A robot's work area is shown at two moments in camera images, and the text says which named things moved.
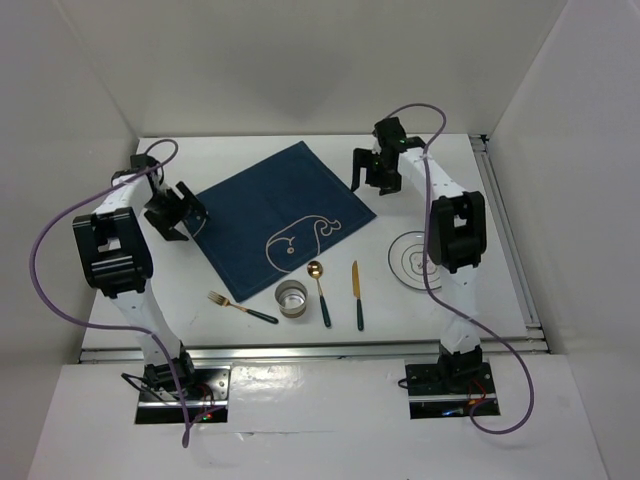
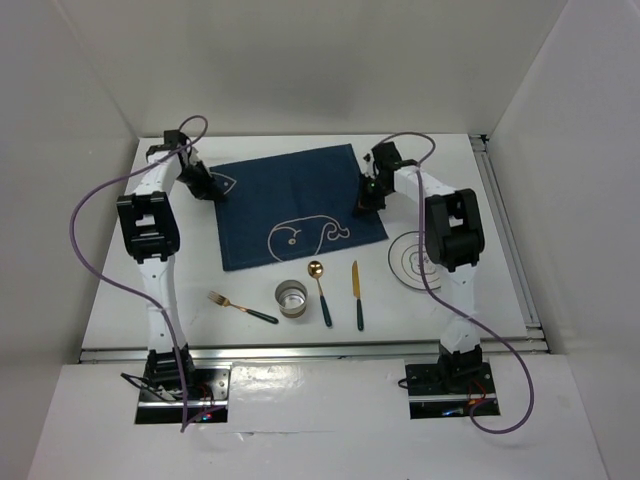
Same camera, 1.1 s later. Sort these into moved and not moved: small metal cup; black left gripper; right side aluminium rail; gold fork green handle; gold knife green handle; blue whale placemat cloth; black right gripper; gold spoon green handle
Moved: black right gripper; blue whale placemat cloth; black left gripper
Not moved: right side aluminium rail; gold spoon green handle; small metal cup; gold fork green handle; gold knife green handle
